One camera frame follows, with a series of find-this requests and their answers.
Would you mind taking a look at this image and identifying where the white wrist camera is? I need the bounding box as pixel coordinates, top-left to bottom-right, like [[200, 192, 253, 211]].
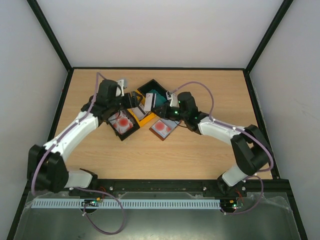
[[166, 91, 179, 107], [116, 78, 128, 97]]

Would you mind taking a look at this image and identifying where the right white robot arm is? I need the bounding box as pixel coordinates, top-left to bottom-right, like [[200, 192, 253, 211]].
[[147, 92, 274, 196]]

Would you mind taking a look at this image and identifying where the stack of red-white cards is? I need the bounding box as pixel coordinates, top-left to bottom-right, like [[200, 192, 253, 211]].
[[109, 111, 134, 135]]

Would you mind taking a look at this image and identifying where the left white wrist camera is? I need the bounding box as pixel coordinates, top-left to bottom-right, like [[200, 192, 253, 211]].
[[116, 78, 128, 97]]

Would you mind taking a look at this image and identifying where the stack of teal cards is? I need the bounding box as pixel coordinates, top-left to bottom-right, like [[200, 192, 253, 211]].
[[155, 93, 167, 107]]

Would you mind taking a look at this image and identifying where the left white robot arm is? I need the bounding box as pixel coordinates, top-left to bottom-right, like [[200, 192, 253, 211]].
[[27, 79, 143, 194]]

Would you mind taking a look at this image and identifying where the black bin with teal cards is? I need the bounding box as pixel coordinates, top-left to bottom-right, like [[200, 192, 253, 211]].
[[137, 79, 168, 102]]

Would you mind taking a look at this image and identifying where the red-white credit card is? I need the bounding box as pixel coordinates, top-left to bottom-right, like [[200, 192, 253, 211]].
[[152, 120, 172, 139]]

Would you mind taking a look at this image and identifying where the stack of white cards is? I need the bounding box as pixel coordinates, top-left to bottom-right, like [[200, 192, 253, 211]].
[[131, 104, 148, 121]]

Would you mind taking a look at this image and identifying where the yellow plastic bin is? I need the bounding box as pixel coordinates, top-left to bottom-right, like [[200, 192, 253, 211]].
[[128, 90, 156, 127]]

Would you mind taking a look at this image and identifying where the black cage frame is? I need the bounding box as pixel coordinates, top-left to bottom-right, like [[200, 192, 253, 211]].
[[7, 0, 308, 240]]

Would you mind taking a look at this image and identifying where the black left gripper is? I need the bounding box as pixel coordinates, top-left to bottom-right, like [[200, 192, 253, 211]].
[[109, 91, 144, 113]]

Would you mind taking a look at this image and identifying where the black bin with red cards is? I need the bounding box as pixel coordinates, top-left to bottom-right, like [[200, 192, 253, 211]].
[[106, 109, 140, 141]]

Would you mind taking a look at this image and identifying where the light blue slotted cable duct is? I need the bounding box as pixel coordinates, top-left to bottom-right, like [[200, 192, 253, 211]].
[[31, 198, 221, 210]]

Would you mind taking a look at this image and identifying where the brown leather card holder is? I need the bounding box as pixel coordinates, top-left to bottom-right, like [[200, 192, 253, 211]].
[[149, 118, 179, 141]]

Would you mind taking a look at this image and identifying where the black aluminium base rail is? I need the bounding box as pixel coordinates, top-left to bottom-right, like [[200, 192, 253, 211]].
[[24, 177, 292, 198]]

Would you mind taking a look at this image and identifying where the white card with magnetic stripe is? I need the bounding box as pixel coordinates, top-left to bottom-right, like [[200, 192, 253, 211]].
[[144, 93, 156, 112]]

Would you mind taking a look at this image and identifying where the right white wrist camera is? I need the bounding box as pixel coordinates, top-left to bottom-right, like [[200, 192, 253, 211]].
[[166, 91, 179, 107]]

